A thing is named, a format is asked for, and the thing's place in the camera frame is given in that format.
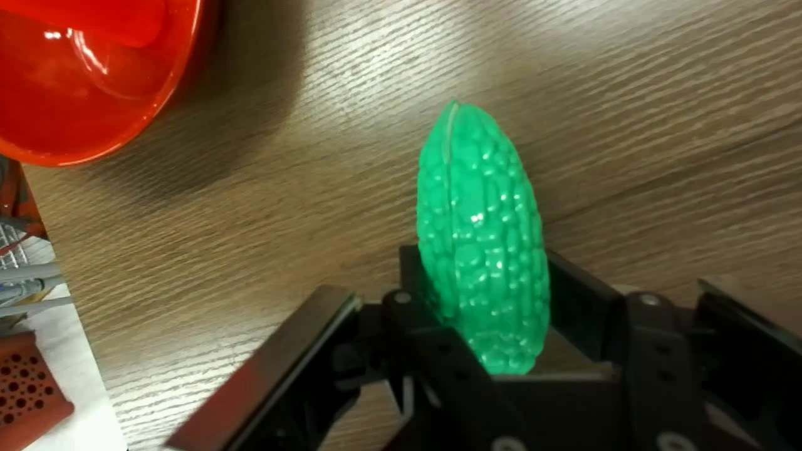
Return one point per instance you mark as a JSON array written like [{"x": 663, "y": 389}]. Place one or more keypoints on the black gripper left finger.
[{"x": 297, "y": 385}]

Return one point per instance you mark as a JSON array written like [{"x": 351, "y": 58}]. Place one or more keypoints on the red plastic bowl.
[{"x": 80, "y": 79}]

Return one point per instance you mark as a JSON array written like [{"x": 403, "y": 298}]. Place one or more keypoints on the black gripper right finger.
[{"x": 715, "y": 377}]

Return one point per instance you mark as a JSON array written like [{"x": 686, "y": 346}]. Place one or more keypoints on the green bumpy toy gourd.
[{"x": 481, "y": 238}]

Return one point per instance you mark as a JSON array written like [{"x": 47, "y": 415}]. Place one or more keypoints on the red perforated block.
[{"x": 30, "y": 399}]

